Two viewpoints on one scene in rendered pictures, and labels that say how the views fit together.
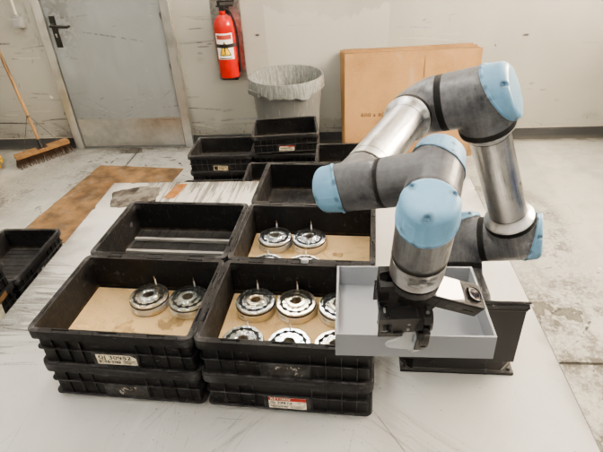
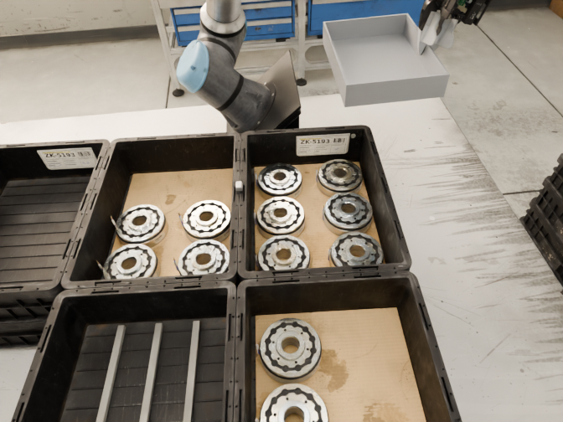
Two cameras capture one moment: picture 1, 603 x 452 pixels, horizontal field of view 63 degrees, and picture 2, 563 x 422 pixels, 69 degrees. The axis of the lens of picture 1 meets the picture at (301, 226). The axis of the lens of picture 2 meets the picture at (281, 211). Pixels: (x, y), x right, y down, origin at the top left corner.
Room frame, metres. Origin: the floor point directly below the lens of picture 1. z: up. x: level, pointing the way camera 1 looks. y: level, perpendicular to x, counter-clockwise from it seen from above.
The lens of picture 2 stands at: (1.06, 0.58, 1.52)
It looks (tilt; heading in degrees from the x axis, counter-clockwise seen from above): 49 degrees down; 260
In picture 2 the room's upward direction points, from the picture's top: 3 degrees counter-clockwise
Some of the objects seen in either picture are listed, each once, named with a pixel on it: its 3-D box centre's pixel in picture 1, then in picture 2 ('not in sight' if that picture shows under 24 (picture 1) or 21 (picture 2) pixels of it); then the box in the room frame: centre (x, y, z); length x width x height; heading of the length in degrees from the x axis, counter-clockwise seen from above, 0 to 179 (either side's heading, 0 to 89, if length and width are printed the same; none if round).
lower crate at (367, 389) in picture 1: (295, 350); not in sight; (0.89, 0.04, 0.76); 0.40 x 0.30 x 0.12; 81
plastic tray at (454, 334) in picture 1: (407, 308); (379, 56); (0.69, -0.19, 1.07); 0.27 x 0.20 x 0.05; 84
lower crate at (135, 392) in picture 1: (147, 341); not in sight; (0.96, 0.43, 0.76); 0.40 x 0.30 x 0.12; 81
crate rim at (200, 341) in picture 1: (291, 303); (313, 192); (0.89, 0.04, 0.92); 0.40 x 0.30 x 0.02; 81
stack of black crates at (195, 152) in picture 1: (227, 169); not in sight; (2.90, 0.46, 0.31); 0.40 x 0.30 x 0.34; 84
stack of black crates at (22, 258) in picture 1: (21, 282); not in sight; (1.83, 1.32, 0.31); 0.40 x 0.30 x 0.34; 174
